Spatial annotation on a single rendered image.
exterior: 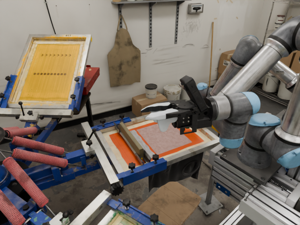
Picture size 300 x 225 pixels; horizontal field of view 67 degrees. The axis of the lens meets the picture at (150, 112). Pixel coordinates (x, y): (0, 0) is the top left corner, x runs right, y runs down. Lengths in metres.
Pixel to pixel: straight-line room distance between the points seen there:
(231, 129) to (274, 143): 0.27
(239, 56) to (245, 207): 0.81
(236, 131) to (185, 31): 3.38
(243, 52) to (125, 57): 2.36
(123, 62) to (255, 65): 2.83
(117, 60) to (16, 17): 1.35
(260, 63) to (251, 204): 0.60
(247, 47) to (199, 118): 0.83
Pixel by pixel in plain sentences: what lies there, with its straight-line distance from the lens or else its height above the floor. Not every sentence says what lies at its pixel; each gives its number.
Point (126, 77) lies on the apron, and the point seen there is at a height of 0.65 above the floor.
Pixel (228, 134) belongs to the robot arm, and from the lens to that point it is 0.78.
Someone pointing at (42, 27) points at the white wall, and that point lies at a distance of 3.24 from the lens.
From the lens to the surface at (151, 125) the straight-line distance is 1.86.
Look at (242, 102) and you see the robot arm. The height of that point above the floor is 1.68.
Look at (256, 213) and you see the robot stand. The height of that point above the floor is 1.16.
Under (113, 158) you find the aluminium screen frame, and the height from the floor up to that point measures 0.99.
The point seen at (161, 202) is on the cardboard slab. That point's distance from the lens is 2.50.
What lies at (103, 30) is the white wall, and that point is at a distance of 3.39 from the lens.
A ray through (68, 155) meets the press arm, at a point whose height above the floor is 1.04.
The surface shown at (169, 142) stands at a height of 0.96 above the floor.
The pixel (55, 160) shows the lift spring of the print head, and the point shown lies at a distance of 1.43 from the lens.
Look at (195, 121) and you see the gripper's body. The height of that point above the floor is 1.65.
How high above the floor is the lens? 1.99
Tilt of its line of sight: 31 degrees down
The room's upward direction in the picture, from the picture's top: straight up
